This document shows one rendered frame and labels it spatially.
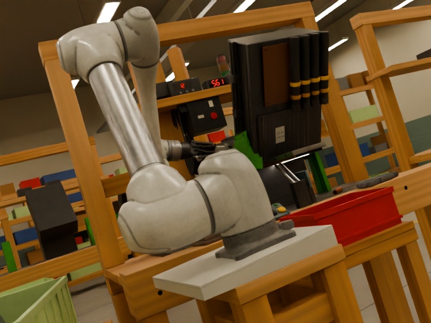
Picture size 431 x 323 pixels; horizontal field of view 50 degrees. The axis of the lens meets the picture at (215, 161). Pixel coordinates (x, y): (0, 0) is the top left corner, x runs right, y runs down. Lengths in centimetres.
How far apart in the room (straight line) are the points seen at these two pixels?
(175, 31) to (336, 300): 161
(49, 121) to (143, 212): 1112
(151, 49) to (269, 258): 78
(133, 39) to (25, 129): 1068
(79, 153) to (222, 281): 123
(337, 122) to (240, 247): 157
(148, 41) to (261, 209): 66
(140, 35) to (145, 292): 81
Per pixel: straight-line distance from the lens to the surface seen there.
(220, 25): 251
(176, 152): 192
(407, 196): 205
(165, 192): 116
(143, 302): 155
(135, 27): 149
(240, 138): 198
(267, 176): 214
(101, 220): 212
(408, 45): 1258
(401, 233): 156
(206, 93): 221
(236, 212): 118
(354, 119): 810
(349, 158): 266
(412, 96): 1265
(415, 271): 159
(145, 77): 162
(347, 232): 146
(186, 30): 243
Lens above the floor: 108
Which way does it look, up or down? 3 degrees up
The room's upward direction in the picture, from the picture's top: 17 degrees counter-clockwise
